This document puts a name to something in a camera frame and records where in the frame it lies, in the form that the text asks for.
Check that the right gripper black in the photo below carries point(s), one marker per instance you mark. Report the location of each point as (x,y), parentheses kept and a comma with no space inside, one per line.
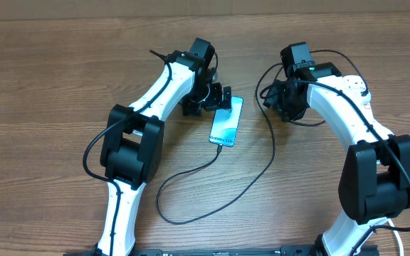
(273,99)

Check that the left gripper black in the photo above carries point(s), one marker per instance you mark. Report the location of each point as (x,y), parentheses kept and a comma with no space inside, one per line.
(214,101)

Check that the smartphone with blue screen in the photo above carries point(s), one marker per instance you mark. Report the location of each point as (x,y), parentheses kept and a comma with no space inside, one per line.
(225,124)

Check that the white power strip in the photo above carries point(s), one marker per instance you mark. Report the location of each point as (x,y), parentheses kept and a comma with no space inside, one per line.
(353,86)

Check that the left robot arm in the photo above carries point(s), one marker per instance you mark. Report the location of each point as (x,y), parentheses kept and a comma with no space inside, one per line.
(133,138)

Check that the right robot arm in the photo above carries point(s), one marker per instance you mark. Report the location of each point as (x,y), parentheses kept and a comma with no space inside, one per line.
(374,186)

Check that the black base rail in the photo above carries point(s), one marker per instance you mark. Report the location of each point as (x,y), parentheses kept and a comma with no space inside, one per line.
(219,252)

